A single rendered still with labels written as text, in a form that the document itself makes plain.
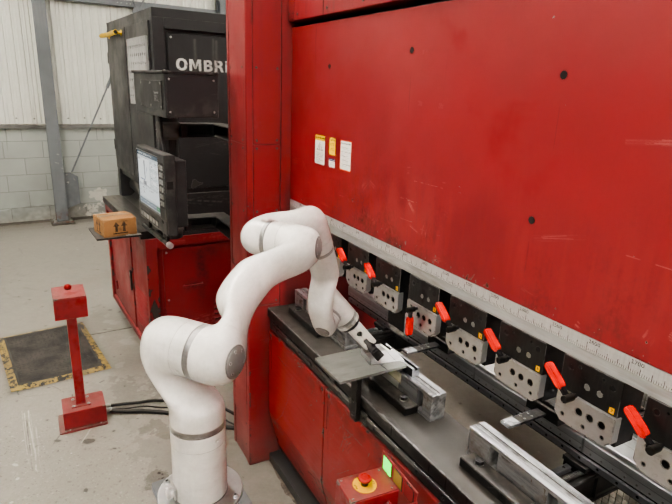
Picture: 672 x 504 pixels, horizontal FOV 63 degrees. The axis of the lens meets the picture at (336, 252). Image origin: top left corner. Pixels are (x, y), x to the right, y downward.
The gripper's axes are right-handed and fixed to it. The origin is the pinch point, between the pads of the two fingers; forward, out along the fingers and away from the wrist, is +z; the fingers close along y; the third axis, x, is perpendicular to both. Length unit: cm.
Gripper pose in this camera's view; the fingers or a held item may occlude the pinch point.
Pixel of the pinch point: (374, 350)
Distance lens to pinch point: 194.2
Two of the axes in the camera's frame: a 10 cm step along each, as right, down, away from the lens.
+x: -7.4, 6.6, -0.7
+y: -3.4, -2.9, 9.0
